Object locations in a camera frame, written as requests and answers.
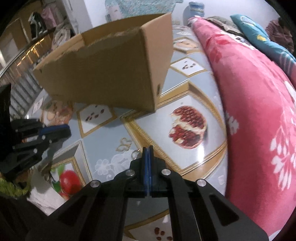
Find hanging clothes rack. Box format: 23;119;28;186
28;3;76;50

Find green sleeve forearm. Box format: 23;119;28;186
0;178;31;199

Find pink floral blanket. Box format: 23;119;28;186
190;17;295;235

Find wooden wardrobe doors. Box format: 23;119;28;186
1;11;32;68

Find teal patterned curtain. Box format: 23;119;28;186
105;0;183;21

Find blue water jug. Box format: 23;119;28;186
183;1;205;25

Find brown cardboard box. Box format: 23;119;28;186
33;13;173;112

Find teal patterned pillow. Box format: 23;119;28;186
230;14;295;75

